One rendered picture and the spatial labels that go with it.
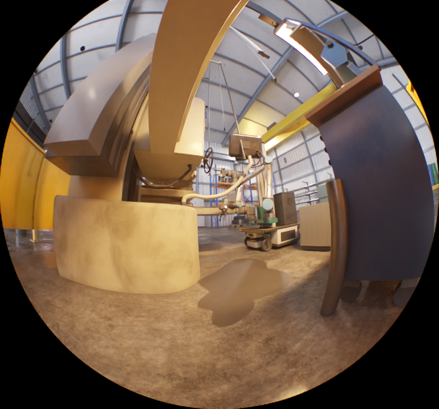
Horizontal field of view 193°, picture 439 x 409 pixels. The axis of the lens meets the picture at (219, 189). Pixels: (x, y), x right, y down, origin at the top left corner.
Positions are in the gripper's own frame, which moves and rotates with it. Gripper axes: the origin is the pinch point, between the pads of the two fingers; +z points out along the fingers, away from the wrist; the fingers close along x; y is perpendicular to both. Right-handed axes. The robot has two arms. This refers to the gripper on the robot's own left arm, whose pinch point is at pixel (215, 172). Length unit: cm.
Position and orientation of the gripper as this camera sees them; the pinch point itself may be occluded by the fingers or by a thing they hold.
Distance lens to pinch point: 177.9
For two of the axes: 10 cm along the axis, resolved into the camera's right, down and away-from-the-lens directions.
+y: 4.0, -3.5, -8.5
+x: 1.0, 9.3, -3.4
